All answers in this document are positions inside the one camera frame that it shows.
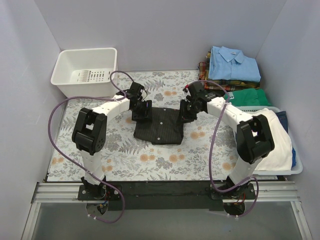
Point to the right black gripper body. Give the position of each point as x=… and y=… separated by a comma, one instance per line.
x=186, y=113

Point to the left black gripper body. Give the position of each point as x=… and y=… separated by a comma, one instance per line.
x=142, y=113

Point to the black pinstriped long sleeve shirt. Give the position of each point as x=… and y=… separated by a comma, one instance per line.
x=164, y=128

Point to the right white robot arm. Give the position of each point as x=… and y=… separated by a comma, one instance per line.
x=253, y=135

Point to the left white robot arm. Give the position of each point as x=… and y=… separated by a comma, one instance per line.
x=89, y=134

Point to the plaid folded shirt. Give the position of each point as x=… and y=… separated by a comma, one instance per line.
x=228, y=85

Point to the light blue folded shirt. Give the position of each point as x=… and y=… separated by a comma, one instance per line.
x=231, y=64

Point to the green folded shirt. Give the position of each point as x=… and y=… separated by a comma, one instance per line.
x=248, y=97

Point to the floral table mat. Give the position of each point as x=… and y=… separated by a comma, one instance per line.
x=207, y=150

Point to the white plastic bin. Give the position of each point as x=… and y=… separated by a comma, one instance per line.
x=85, y=72

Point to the white garment in basket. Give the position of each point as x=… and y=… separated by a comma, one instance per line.
x=281, y=158

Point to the light grey laundry basket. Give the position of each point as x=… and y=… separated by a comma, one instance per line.
x=297, y=169

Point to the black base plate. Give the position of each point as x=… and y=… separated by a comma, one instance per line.
x=182, y=195

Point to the aluminium rail frame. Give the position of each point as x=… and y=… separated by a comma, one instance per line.
x=64, y=211

